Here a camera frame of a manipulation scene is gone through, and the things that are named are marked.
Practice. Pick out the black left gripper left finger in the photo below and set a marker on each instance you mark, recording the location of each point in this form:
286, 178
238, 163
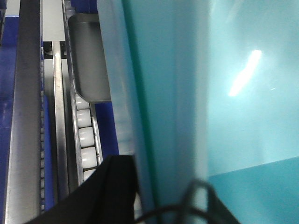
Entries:
106, 197

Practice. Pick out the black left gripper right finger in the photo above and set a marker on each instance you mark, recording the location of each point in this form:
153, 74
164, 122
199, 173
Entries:
216, 212

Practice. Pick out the light cyan plastic bin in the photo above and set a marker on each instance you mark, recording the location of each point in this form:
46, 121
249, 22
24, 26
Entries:
209, 90

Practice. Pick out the white roller track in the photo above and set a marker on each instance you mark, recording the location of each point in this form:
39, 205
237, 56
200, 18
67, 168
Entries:
94, 125

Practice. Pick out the grey metal stop plate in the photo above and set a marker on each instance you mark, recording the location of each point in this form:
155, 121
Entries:
89, 63

